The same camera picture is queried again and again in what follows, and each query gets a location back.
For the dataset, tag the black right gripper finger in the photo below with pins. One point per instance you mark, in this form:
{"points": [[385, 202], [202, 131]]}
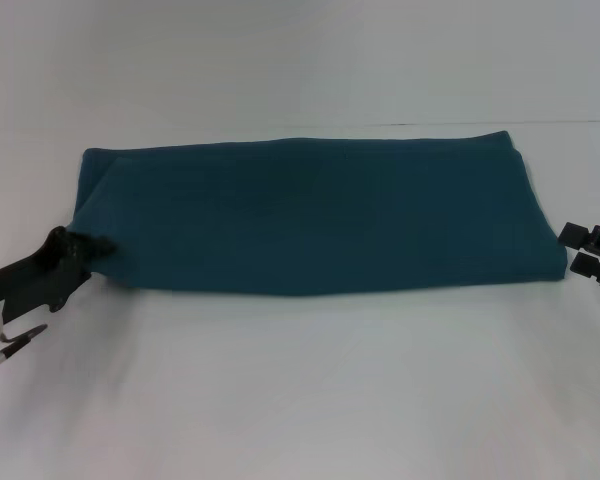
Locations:
{"points": [[590, 237], [595, 270]]}

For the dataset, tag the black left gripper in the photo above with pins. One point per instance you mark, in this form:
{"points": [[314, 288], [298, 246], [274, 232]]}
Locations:
{"points": [[40, 275]]}

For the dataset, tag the teal blue shirt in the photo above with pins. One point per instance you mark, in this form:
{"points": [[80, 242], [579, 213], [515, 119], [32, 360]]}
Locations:
{"points": [[310, 220]]}

